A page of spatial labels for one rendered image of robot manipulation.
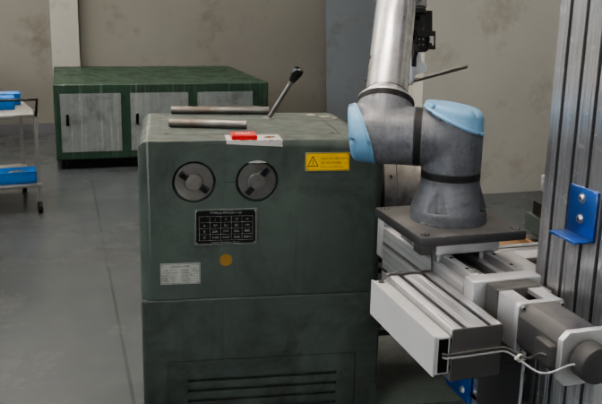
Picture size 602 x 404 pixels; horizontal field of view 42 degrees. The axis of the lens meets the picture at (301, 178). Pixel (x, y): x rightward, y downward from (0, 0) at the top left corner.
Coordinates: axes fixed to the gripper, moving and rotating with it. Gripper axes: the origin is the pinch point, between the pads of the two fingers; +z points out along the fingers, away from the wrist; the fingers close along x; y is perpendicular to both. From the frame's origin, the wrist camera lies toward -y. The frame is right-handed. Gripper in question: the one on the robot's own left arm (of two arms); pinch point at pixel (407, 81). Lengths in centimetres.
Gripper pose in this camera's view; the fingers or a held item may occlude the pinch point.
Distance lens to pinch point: 223.1
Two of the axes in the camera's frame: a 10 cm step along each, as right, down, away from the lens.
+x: -3.8, -0.4, 9.2
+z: 0.1, 10.0, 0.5
